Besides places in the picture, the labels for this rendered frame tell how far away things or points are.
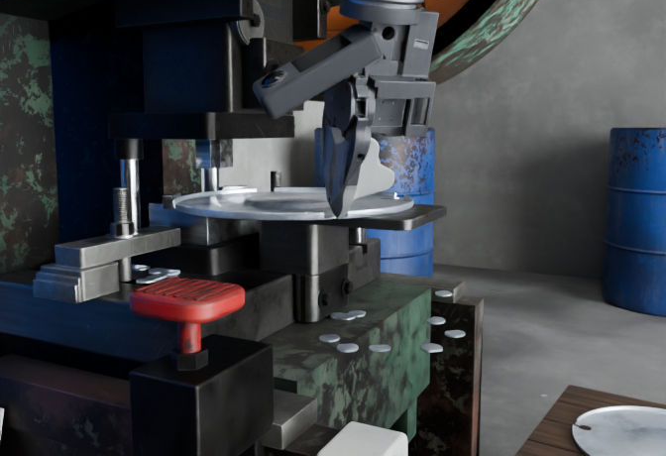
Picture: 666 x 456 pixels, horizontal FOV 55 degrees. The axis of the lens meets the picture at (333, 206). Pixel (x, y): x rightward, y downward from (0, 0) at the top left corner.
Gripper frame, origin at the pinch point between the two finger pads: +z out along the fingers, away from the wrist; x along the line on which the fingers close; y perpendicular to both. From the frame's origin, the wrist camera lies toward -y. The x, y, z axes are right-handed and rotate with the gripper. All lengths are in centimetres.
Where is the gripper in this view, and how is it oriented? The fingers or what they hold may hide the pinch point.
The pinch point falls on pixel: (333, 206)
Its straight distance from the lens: 64.5
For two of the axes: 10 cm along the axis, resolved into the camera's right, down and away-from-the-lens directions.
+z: -1.1, 9.0, 4.1
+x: -3.3, -4.3, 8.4
